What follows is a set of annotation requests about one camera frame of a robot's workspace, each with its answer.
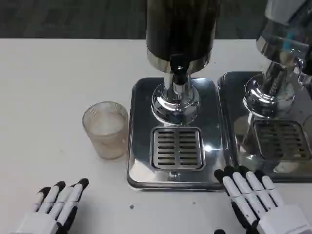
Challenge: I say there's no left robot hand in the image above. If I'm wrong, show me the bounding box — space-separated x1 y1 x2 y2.
16 178 90 234

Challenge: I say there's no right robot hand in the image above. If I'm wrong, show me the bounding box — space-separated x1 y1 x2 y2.
213 165 312 234

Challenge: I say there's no clear ribbed glass cup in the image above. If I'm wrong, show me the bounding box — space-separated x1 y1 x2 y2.
82 101 130 161

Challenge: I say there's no steel drip tray base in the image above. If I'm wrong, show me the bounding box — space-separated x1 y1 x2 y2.
217 71 312 183
126 77 226 193

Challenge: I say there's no chrome dispenser tap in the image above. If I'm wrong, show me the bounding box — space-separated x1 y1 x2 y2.
295 57 312 86

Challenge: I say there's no black dispenser tap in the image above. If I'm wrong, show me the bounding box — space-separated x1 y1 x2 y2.
169 54 187 85

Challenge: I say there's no clear tank drink dispenser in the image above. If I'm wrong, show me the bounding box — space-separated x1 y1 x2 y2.
242 0 312 117

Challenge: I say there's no dark tank drink dispenser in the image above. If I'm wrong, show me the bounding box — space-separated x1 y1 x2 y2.
145 0 221 122

